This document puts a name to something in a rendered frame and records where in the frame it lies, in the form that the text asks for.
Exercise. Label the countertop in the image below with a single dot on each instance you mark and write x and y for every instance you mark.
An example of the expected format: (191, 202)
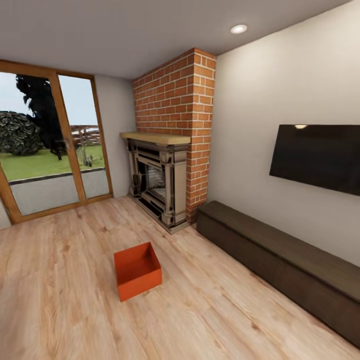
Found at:
(157, 138)

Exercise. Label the wall mounted tv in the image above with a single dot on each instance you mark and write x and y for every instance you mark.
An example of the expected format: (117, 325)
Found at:
(321, 155)

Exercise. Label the cabinet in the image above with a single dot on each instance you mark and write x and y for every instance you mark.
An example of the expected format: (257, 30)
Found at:
(324, 284)

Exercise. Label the wood fireplace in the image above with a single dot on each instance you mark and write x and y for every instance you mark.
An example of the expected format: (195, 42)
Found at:
(158, 175)

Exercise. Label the storage box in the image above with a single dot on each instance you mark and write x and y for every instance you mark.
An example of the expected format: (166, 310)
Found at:
(137, 270)

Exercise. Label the downlight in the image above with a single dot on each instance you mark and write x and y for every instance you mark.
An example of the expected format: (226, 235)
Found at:
(239, 28)

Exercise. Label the door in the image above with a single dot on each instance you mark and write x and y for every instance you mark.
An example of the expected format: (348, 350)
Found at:
(52, 149)

